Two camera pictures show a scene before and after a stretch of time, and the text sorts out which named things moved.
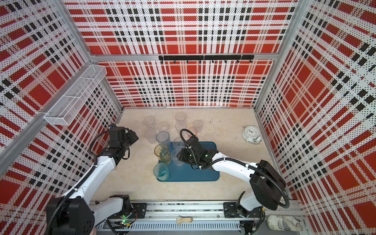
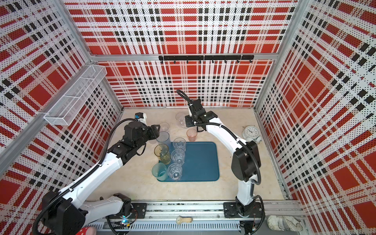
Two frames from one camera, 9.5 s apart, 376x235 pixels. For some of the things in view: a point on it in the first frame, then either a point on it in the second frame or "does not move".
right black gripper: x=182 y=156 -> x=187 y=121
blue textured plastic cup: x=163 y=137 does not move
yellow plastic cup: x=162 y=151 does not move
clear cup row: x=163 y=127 -> x=175 y=171
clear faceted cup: x=178 y=143 does not move
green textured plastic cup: x=161 y=172 does not move
